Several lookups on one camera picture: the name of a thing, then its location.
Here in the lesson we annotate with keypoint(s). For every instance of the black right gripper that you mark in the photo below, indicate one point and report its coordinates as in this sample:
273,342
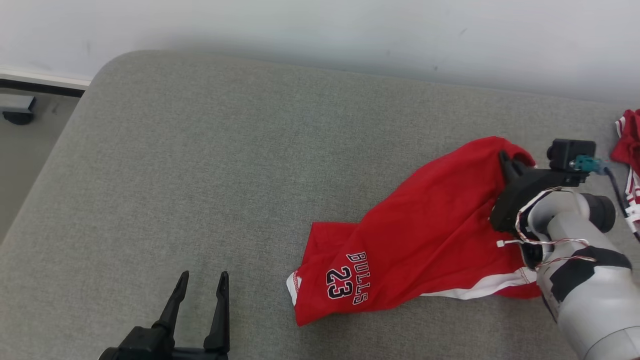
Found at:
520,200

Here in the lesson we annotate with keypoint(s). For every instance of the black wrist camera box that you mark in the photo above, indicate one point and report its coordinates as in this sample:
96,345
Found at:
570,152

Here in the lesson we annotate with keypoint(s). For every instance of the red basketball jersey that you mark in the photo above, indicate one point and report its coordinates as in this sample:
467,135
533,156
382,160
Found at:
631,145

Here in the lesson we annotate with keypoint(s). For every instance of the white baseboard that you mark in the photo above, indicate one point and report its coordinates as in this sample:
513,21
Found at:
40,77

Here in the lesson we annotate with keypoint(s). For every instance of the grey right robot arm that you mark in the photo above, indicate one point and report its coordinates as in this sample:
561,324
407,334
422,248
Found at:
595,310

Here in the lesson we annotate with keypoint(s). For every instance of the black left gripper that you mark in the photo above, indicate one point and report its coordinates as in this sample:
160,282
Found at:
145,345

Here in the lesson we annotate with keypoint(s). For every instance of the grey furniture foot black caster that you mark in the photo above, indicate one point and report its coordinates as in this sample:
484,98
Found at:
17,117

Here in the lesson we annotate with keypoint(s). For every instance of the red Bulls basketball shorts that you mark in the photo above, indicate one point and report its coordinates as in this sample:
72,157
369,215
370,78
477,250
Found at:
425,225

